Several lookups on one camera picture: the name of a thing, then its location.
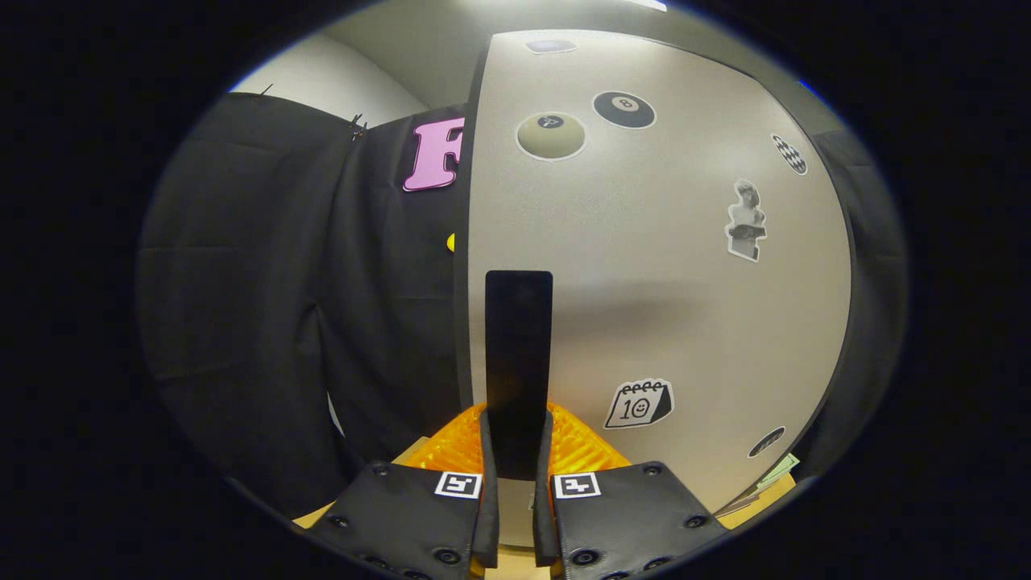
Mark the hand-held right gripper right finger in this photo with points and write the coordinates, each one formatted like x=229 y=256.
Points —
x=544 y=524

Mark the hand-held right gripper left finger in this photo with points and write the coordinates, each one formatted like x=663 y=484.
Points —
x=489 y=515

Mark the beige cabinet door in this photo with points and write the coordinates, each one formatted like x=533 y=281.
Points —
x=685 y=322

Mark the green book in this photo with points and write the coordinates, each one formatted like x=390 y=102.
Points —
x=780 y=469

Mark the black backdrop cloth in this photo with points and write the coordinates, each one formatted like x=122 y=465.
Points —
x=242 y=322

